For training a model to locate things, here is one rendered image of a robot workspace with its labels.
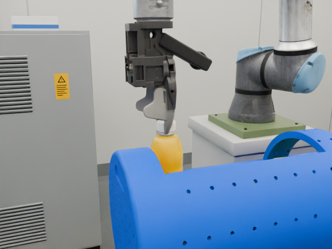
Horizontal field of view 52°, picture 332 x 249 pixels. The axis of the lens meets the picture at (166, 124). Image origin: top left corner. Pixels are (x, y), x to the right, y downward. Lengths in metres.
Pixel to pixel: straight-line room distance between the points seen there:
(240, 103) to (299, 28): 0.28
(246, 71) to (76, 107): 1.18
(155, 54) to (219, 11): 3.05
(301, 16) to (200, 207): 0.61
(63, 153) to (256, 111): 1.30
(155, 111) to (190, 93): 2.96
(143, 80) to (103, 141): 2.84
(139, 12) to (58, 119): 1.46
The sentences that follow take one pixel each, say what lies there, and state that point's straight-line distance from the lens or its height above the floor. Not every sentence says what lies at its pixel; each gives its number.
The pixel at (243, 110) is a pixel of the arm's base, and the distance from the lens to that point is 1.10.
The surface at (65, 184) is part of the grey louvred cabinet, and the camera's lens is 2.17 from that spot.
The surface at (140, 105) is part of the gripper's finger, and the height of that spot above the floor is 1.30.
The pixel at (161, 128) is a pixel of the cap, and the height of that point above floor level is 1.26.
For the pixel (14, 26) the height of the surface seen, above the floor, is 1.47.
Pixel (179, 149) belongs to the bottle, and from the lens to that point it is 0.69.
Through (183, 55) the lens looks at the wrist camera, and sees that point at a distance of 0.66.
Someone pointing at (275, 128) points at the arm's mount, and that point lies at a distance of 1.06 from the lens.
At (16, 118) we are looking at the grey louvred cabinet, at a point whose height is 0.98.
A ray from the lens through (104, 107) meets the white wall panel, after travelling 3.36.
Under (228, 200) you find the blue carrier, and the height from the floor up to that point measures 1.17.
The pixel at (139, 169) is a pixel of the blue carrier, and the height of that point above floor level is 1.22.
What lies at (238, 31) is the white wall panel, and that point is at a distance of 3.79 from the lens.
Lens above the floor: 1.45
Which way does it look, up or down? 16 degrees down
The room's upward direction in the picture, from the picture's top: straight up
